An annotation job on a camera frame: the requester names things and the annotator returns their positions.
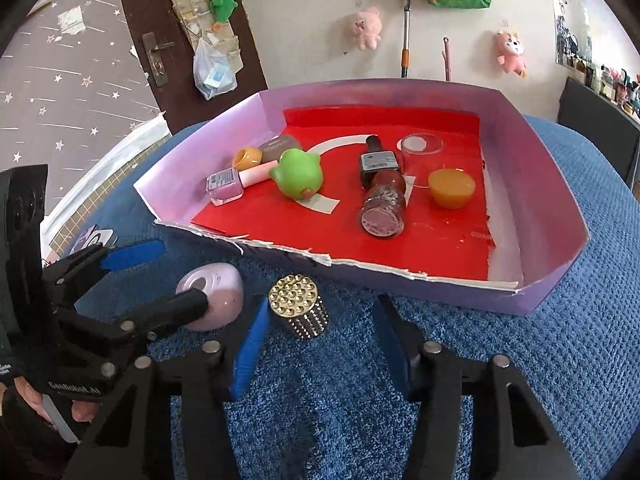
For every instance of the grey pebble case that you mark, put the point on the grey pebble case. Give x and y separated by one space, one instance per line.
274 148

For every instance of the red paper liner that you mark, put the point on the red paper liner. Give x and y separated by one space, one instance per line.
436 241

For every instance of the purple nail polish bottle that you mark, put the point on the purple nail polish bottle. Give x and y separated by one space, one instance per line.
227 185

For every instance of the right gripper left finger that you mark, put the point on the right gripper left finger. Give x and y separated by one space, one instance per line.
130 438

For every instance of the door handle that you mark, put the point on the door handle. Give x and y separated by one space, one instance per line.
153 50

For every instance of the gold studded cylinder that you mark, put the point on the gold studded cylinder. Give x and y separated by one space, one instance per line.
295 300

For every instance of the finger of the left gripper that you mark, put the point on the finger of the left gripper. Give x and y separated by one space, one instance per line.
86 267
136 327

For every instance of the pink plush right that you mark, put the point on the pink plush right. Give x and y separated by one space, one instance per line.
510 53

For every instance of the mop handle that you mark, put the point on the mop handle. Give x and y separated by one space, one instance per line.
405 52

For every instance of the plastic bag on door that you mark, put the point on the plastic bag on door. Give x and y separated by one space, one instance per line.
212 72

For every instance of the side table blue cloth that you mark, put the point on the side table blue cloth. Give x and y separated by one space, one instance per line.
613 132

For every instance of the pink plush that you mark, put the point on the pink plush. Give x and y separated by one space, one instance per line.
510 53
366 28

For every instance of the pink stick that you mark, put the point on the pink stick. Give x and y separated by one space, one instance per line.
446 57

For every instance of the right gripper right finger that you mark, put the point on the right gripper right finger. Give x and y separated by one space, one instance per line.
395 344

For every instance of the orange dome cup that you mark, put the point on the orange dome cup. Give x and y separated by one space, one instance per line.
451 188

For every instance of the dark nail polish bottle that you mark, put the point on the dark nail polish bottle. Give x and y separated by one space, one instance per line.
375 159

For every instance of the clear plastic round lid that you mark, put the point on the clear plastic round lid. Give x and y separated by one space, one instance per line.
422 153

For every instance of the brown wooden door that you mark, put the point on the brown wooden door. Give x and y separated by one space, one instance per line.
179 100

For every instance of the white power bank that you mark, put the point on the white power bank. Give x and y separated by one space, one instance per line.
93 235

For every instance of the person's hand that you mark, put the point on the person's hand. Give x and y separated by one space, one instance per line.
81 411

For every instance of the green yellow dinosaur toy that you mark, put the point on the green yellow dinosaur toy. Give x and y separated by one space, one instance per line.
298 174

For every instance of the green plush on door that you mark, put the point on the green plush on door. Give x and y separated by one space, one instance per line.
221 11

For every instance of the pink cardboard tray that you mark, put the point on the pink cardboard tray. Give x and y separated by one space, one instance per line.
533 218

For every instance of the blue textured blanket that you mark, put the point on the blue textured blanket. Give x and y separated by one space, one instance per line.
327 407

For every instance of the pink round device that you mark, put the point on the pink round device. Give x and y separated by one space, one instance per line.
223 286

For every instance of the pink plush left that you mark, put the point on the pink plush left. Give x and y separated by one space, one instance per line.
366 28

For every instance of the orange ring cup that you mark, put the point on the orange ring cup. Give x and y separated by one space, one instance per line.
247 158

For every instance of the beige hanging organizer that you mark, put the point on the beige hanging organizer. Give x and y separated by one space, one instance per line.
196 22

